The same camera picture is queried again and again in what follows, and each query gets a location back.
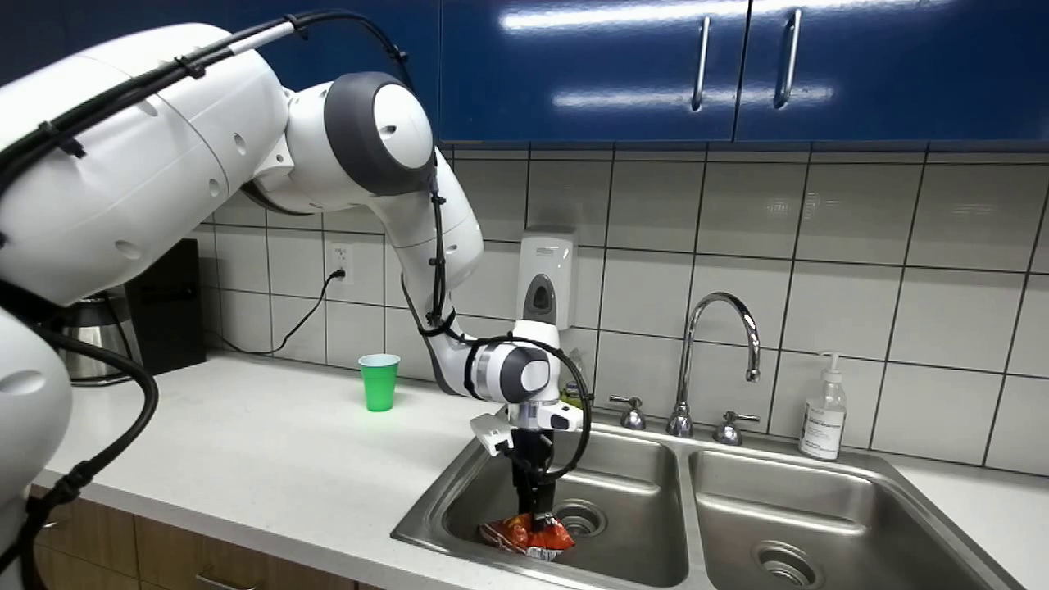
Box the red doritos chip bag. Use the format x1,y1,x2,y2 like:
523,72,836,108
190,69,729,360
480,518,578,558

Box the black coffee maker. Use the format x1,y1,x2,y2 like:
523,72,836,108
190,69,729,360
126,238,207,372

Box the black power cord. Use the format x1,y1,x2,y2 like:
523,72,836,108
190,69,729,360
216,266,351,360

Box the green plastic cup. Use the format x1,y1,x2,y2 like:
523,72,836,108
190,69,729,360
358,353,401,413

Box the right faucet handle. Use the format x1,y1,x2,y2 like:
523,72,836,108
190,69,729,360
716,410,745,445

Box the wooden lower cabinets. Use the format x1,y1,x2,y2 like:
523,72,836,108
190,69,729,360
35,500,358,590

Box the faucet handle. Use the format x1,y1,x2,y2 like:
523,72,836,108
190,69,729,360
611,398,647,428
716,410,745,445

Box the chrome gooseneck faucet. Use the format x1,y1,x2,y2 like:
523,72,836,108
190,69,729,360
664,290,761,438

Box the blue upper cabinets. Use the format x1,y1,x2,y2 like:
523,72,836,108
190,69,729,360
0,0,1049,151

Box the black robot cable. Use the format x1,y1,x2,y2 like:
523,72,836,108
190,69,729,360
0,6,596,590

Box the wall soap dispenser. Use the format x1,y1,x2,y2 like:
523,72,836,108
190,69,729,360
519,233,575,331

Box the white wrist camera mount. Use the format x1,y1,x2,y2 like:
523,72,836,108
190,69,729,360
472,402,584,457

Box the white pump soap bottle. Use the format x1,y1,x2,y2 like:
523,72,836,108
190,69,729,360
800,356,846,459

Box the stainless steel double sink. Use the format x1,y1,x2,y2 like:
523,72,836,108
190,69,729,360
395,424,1022,590

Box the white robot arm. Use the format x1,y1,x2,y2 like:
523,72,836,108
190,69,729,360
0,16,589,590

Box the steel coffee carafe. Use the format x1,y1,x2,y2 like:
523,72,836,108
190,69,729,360
54,290,142,386

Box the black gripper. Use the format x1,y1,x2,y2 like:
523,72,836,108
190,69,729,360
510,428,553,538

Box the left faucet handle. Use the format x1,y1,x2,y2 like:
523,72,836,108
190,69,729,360
611,398,647,428

